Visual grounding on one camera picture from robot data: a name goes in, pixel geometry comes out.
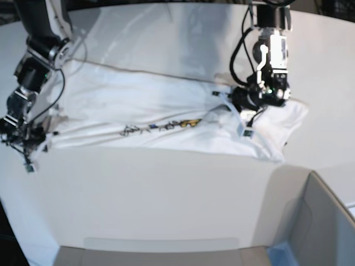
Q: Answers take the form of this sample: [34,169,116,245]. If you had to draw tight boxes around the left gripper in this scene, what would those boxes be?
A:
[212,85,268,139]

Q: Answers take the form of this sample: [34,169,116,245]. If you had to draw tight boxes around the white printed t-shirt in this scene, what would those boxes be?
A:
[49,60,308,162]

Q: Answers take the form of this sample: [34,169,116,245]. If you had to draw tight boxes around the grey front tray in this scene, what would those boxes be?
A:
[54,238,271,265]

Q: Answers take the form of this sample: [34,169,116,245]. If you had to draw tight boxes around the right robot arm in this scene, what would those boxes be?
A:
[1,1,73,173]

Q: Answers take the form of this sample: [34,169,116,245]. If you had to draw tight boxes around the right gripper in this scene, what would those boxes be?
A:
[1,126,59,173]

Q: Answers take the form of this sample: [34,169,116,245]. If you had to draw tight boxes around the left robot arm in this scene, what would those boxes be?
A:
[213,1,292,137]

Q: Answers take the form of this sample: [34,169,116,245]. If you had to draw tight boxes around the grey bin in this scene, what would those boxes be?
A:
[252,165,354,265]

